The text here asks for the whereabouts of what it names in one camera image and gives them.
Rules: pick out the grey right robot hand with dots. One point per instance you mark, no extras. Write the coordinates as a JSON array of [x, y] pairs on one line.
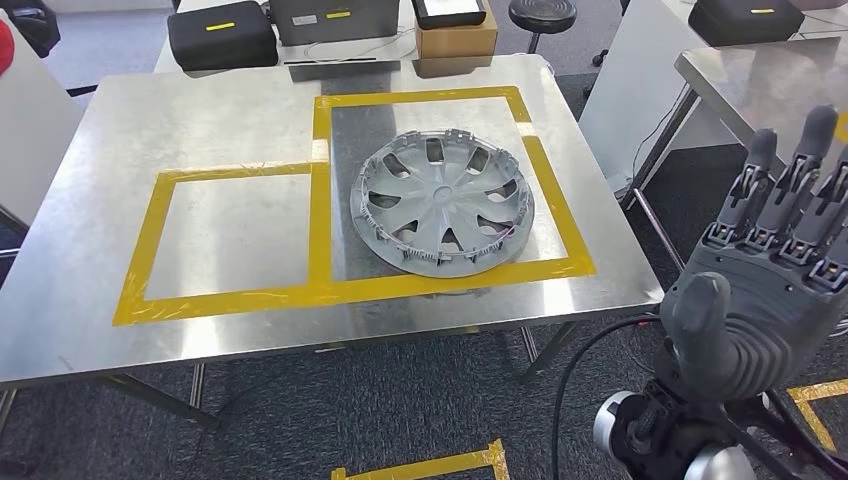
[[762, 285]]

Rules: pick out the silver plastic wheel hubcap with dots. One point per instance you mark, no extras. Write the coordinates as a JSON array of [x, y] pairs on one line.
[[440, 199]]

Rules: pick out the steel workbench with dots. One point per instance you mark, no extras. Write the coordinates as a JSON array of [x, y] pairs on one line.
[[232, 119]]

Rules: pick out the black case yellow label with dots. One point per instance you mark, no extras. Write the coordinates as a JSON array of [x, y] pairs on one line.
[[222, 40], [745, 26]]

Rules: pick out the black round stool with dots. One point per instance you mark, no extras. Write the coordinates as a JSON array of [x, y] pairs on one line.
[[543, 14]]

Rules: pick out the cardboard box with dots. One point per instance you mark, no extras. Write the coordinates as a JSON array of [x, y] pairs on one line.
[[457, 40]]

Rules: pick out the black tablet device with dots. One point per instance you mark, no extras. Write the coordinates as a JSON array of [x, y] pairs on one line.
[[450, 10]]

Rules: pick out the grey case yellow label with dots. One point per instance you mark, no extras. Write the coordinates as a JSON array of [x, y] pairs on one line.
[[338, 26]]

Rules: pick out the white desk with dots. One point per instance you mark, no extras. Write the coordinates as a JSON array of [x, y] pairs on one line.
[[33, 146]]

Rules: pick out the black bag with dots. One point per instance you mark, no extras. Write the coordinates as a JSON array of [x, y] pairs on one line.
[[33, 26]]

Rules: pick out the red round object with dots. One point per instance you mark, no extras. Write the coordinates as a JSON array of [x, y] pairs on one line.
[[5, 50]]

